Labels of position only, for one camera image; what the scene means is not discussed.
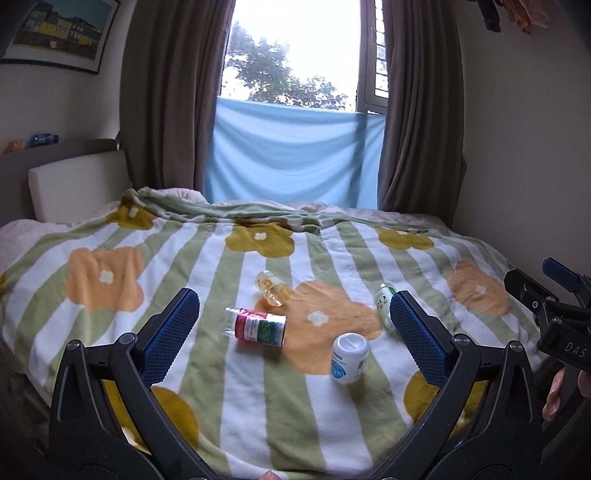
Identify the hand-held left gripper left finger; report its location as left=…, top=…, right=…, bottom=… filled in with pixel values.
left=48, top=287, right=201, bottom=463

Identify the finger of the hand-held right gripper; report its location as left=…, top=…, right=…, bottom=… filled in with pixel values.
left=503, top=268, right=560, bottom=324
left=542, top=257, right=586, bottom=292

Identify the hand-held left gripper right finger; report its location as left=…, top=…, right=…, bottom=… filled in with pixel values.
left=389, top=290, right=546, bottom=463

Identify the white cup with blue label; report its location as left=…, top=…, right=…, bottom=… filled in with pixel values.
left=329, top=333, right=371, bottom=384

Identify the person's right hand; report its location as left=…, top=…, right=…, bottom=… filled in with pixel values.
left=542, top=368, right=568, bottom=422

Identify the white bottle with green label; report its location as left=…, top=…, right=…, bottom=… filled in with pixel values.
left=373, top=283, right=398, bottom=330

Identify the bottle with red green label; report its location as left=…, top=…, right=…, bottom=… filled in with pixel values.
left=225, top=307, right=288, bottom=348

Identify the small yellow glass bottle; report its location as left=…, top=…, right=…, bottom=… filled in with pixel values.
left=255, top=270, right=292, bottom=307

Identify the striped floral blanket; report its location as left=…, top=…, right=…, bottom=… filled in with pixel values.
left=0, top=187, right=548, bottom=468

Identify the pink quilt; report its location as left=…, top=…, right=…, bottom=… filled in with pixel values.
left=0, top=200, right=122, bottom=275

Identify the white headboard cushion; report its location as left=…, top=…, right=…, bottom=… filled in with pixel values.
left=28, top=151, right=133, bottom=225

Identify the brown curtain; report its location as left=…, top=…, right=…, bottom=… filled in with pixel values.
left=118, top=0, right=239, bottom=204
left=378, top=0, right=465, bottom=216

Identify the grey bed headboard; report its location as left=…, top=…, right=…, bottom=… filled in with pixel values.
left=0, top=137, right=127, bottom=222

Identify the light blue cloth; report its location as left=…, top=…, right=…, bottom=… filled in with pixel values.
left=203, top=96, right=387, bottom=209

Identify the peach hanging cloth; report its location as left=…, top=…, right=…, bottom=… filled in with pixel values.
left=502, top=0, right=555, bottom=35

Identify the dark hanging garment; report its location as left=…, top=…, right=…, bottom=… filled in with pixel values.
left=475, top=0, right=505, bottom=33

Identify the tree outside window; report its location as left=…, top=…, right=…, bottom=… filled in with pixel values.
left=222, top=21, right=348, bottom=112

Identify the window frame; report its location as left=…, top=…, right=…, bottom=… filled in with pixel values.
left=355, top=0, right=391, bottom=115

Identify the framed wall poster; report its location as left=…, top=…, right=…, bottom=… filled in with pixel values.
left=0, top=0, right=122, bottom=75

